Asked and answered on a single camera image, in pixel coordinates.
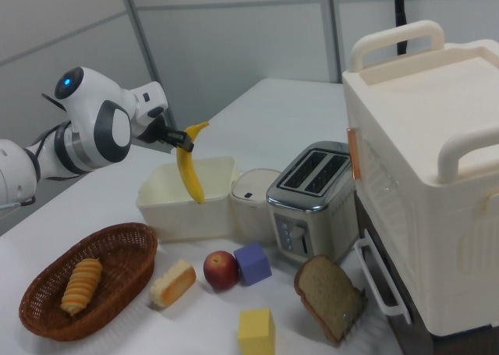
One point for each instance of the striped spiral bread roll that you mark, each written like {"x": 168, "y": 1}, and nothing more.
{"x": 80, "y": 286}

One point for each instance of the black vertical pole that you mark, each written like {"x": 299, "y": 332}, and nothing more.
{"x": 400, "y": 15}

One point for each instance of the red apple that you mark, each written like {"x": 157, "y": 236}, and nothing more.
{"x": 220, "y": 271}

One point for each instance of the yellow foam cube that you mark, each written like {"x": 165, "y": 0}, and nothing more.
{"x": 255, "y": 333}

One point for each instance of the white square plastic container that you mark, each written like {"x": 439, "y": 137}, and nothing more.
{"x": 175, "y": 218}

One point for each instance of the yellow banana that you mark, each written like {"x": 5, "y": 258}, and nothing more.
{"x": 189, "y": 171}

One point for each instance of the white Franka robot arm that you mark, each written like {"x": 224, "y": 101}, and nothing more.
{"x": 93, "y": 132}

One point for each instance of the purple foam cube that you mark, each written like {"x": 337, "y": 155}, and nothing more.
{"x": 253, "y": 263}

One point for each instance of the cream and chrome toaster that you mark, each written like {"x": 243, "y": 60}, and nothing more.
{"x": 312, "y": 199}

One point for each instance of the small white lidded bin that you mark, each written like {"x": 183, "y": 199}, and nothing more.
{"x": 253, "y": 206}

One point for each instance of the brown bread slice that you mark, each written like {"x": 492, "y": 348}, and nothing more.
{"x": 325, "y": 292}

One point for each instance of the brown wicker basket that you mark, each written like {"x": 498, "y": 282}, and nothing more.
{"x": 121, "y": 253}

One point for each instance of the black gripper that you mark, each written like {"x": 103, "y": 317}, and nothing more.
{"x": 153, "y": 130}

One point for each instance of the cream filled cake piece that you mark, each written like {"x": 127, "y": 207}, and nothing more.
{"x": 173, "y": 282}

